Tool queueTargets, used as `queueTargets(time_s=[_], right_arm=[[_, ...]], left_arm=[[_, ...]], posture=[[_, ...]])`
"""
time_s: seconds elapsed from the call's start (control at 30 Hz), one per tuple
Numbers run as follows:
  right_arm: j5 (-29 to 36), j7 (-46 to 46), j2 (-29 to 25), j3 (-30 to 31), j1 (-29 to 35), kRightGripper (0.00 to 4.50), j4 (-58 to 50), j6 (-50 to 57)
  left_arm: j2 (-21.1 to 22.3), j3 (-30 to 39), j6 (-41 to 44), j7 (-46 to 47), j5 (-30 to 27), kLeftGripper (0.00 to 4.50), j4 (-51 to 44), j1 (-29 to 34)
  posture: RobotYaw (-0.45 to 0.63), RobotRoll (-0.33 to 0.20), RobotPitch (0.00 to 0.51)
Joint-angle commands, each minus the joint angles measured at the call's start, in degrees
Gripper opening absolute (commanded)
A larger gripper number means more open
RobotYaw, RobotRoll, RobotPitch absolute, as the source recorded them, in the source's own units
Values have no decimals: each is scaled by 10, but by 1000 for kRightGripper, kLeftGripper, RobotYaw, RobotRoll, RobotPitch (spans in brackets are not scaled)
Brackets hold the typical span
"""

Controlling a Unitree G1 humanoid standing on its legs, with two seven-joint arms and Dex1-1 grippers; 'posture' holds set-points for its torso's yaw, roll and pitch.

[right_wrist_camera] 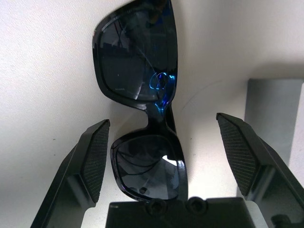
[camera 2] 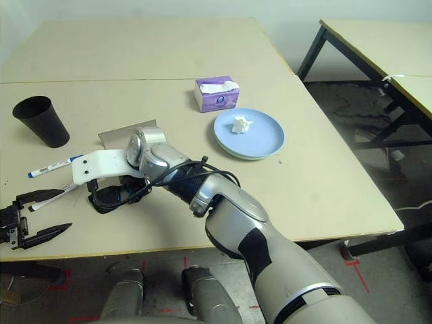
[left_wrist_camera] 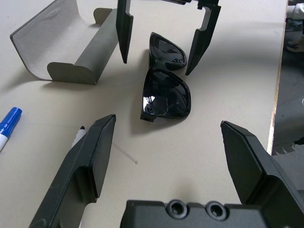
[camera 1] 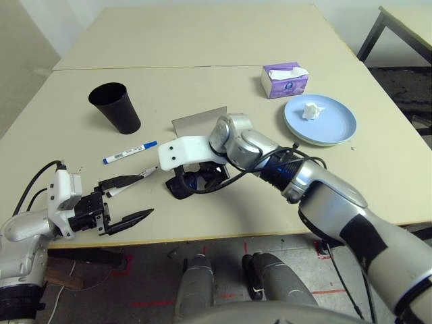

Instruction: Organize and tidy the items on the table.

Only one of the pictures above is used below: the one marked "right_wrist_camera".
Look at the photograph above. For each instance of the grey glasses case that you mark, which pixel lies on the grey glasses case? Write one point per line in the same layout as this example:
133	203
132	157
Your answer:
273	107

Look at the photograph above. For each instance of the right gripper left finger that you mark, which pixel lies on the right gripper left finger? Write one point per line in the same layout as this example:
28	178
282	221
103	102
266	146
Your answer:
90	161

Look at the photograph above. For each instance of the black sunglasses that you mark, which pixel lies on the black sunglasses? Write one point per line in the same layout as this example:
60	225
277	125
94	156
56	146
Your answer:
133	59

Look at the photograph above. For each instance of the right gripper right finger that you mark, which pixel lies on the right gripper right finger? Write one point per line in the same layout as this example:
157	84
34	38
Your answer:
240	154

